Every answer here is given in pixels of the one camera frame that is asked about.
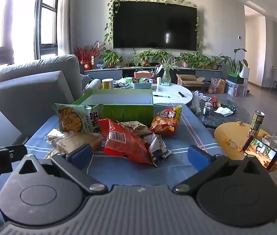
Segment green black box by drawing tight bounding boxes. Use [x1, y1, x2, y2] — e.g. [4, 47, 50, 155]
[228, 72, 244, 84]

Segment green vine garland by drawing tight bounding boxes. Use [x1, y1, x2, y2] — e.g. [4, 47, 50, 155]
[104, 0, 201, 52]

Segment green cardboard box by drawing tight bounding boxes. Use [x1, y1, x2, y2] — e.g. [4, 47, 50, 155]
[71, 89, 155, 128]

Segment orange plastic bag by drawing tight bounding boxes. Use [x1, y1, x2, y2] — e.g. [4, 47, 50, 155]
[208, 78, 226, 94]

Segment black yellow can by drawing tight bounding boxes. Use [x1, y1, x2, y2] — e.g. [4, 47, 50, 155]
[248, 111, 265, 138]

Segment yellow canister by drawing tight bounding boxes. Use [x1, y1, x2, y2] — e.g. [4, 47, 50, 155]
[102, 78, 114, 89]

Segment dark marble coffee table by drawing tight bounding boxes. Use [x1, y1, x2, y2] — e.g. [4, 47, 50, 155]
[197, 98, 250, 129]

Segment grey sofa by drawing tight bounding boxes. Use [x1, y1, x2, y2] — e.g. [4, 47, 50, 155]
[0, 54, 102, 136]

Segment low television cabinet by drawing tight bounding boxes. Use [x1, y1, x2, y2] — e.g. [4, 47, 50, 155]
[84, 66, 223, 80]

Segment yellow round stool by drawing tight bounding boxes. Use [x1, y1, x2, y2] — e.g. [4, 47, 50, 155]
[214, 122, 277, 172]

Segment grey curtain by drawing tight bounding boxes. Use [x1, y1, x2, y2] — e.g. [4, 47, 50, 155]
[55, 0, 77, 57]

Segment clear plastic bag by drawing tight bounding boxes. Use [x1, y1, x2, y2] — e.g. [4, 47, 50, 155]
[190, 90, 205, 114]

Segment green corn snack bag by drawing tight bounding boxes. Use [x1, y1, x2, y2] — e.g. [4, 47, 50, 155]
[53, 103, 104, 136]

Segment large red snack bag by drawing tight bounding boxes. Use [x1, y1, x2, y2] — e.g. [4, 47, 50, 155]
[95, 118, 154, 165]

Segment smartphone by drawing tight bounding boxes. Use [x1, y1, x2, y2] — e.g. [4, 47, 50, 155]
[242, 135, 277, 171]

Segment potted green plant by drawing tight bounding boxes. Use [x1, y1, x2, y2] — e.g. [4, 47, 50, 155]
[153, 51, 171, 65]
[176, 52, 196, 68]
[210, 55, 224, 70]
[102, 50, 123, 68]
[135, 51, 154, 66]
[195, 54, 211, 69]

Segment glass vase with grass plant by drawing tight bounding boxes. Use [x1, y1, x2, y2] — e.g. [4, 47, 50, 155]
[157, 56, 178, 83]

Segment small clear snack package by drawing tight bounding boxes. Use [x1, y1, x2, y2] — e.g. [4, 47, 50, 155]
[46, 128, 66, 142]

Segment red tissue box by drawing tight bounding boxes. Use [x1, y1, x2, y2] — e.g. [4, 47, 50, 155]
[134, 71, 153, 79]

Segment clear storage bin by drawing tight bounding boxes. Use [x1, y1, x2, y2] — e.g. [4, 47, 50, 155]
[226, 80, 248, 97]

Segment tall large-leaf plant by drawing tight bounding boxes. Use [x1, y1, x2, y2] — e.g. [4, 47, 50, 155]
[220, 48, 249, 75]

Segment white black snack bag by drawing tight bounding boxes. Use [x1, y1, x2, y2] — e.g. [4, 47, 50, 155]
[145, 133, 172, 167]

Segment white round table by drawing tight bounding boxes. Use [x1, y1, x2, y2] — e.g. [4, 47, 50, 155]
[102, 83, 193, 105]

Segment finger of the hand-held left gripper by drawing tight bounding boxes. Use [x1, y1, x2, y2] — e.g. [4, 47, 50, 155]
[6, 144, 28, 163]

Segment brown snack bag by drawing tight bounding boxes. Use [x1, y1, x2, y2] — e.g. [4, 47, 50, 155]
[118, 120, 152, 136]

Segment dark framed window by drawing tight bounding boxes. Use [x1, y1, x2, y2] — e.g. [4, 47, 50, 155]
[0, 0, 61, 69]

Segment red flower decoration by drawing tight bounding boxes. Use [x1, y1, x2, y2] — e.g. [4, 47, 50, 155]
[74, 42, 106, 70]

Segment glass mug with spoon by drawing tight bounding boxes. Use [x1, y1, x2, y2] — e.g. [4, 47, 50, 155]
[263, 124, 277, 156]

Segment blue plastic basket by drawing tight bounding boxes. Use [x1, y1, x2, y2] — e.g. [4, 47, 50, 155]
[132, 78, 153, 89]

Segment clear bread package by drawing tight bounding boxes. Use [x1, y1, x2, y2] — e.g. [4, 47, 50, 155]
[55, 131, 103, 154]

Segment white crumpled paper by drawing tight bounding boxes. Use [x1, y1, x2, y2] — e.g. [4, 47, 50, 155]
[213, 107, 234, 116]

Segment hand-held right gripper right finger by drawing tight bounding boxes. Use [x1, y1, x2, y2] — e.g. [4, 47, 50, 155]
[172, 145, 272, 196]

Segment pile of crumpled wrappers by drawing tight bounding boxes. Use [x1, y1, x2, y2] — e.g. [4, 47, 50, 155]
[113, 79, 133, 89]

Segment blue striped tablecloth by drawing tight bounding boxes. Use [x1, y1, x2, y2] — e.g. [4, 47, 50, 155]
[0, 103, 228, 227]

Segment black wall television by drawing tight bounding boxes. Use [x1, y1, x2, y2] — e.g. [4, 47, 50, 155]
[113, 1, 198, 49]

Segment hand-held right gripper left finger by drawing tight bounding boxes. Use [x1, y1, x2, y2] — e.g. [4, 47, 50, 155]
[11, 143, 109, 196]

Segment red yellow snack bag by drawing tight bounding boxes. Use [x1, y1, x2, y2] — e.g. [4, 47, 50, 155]
[149, 105, 182, 137]

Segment open brown cardboard box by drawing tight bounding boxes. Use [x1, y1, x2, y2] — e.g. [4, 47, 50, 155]
[176, 73, 205, 91]

